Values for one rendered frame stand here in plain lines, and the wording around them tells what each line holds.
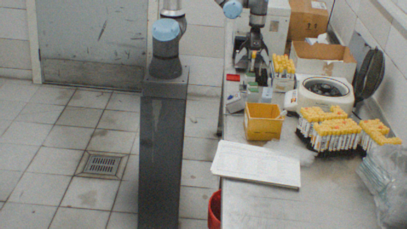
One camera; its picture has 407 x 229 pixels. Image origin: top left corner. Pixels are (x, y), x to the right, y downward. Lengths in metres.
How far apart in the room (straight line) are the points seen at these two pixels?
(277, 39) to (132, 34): 1.66
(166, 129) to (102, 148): 1.24
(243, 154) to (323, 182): 0.30
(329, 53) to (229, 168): 1.14
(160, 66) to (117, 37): 1.91
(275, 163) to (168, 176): 0.77
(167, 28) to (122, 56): 2.00
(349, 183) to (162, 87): 0.89
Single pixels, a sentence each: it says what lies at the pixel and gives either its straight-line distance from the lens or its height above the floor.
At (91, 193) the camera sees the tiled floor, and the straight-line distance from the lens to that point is 3.07.
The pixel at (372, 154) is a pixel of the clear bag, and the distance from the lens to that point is 1.79.
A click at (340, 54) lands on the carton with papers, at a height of 0.97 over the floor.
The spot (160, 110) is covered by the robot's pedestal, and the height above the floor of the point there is 0.81.
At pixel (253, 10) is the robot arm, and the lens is 2.21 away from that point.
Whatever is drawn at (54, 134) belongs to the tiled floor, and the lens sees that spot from 3.67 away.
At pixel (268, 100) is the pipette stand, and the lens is 2.08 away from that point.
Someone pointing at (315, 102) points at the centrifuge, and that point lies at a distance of 2.12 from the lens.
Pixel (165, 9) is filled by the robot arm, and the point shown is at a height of 1.21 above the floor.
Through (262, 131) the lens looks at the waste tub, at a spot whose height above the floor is 0.92.
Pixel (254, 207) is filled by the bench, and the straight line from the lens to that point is 1.61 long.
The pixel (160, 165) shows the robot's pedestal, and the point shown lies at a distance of 2.40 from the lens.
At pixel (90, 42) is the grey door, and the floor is 0.41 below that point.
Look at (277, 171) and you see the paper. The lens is 1.76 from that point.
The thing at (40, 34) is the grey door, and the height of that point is 0.44.
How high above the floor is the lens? 1.86
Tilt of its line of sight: 28 degrees down
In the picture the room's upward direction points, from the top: 5 degrees clockwise
